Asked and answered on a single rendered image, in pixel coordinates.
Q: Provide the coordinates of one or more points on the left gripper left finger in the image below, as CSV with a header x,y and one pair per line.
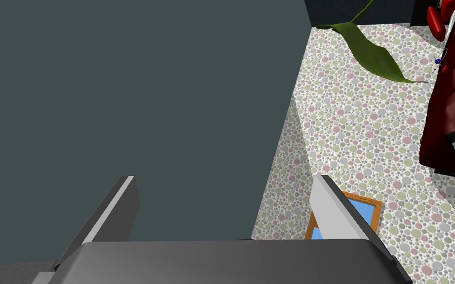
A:
x,y
111,219

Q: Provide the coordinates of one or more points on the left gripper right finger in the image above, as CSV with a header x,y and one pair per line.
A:
x,y
336,217

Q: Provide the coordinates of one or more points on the orange framed blue picture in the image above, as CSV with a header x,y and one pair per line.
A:
x,y
367,211

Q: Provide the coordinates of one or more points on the green plant leaf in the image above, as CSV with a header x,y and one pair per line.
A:
x,y
369,51

